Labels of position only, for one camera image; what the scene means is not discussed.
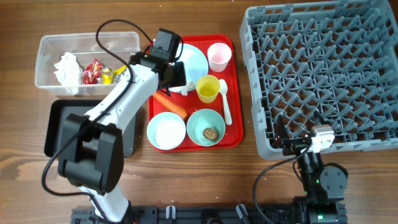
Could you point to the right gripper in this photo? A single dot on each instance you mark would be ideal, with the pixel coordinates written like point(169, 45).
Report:
point(282, 140)

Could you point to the black rectangular tray bin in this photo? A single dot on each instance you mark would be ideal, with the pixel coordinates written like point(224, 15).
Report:
point(60, 109)

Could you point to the orange carrot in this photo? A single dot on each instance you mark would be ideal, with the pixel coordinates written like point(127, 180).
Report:
point(172, 107)

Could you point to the brown food piece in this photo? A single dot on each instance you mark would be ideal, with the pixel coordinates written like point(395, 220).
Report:
point(210, 134)

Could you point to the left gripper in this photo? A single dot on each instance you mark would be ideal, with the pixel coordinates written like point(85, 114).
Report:
point(181, 78)

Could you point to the small white tissue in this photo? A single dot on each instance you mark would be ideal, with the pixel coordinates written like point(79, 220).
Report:
point(188, 87)

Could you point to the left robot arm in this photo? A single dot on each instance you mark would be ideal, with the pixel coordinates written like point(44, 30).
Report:
point(91, 153)

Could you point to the large white tissue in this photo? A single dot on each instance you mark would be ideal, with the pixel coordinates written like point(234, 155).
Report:
point(69, 73)

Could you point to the red serving tray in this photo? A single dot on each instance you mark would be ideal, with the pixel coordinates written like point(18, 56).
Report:
point(191, 103)

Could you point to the clear plastic storage bin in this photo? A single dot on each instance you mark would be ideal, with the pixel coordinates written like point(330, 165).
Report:
point(85, 48)

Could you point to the light blue plate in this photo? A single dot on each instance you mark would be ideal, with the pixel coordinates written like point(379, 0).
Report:
point(195, 64)

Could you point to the pink white cup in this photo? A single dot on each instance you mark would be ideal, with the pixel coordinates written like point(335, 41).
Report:
point(219, 55)

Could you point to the light blue bowl with rice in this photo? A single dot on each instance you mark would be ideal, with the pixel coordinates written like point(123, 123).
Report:
point(166, 131)

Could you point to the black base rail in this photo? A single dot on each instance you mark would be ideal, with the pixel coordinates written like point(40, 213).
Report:
point(202, 214)

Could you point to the yellow snack wrapper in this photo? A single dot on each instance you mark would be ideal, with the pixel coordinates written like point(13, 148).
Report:
point(112, 76)

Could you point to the gray dishwasher rack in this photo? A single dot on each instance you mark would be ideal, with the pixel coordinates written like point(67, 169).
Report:
point(333, 58)

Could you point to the white plastic spoon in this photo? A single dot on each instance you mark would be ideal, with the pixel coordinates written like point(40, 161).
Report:
point(223, 92)

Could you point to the yellow plastic cup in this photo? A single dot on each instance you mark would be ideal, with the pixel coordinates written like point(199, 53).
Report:
point(207, 87)

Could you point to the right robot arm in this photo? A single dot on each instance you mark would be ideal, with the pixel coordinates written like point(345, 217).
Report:
point(324, 184)

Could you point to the red strawberry candy wrapper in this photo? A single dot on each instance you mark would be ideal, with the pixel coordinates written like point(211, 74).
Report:
point(92, 73)

